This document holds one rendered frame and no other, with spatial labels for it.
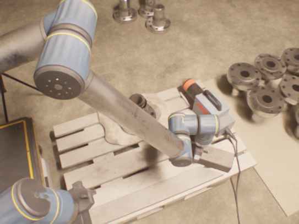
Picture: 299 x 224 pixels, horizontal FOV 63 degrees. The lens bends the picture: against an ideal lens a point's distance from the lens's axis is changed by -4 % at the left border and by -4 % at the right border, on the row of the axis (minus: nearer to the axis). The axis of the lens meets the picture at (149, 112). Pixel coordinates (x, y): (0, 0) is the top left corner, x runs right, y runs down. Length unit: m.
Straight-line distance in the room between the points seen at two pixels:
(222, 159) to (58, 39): 1.22
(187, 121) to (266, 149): 0.90
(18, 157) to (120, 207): 0.66
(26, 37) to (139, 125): 0.52
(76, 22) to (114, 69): 1.54
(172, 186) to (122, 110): 0.83
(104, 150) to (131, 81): 0.77
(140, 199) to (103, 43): 1.64
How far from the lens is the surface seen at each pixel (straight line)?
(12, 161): 1.65
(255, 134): 2.09
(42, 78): 0.76
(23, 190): 0.66
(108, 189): 1.63
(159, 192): 1.59
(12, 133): 1.76
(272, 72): 2.21
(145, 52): 2.52
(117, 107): 0.88
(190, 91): 1.86
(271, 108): 1.96
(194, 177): 1.64
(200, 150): 1.53
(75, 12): 0.91
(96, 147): 1.76
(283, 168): 2.04
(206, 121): 1.33
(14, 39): 1.04
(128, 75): 2.30
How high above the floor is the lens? 1.68
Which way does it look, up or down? 55 degrees down
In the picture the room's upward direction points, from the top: straight up
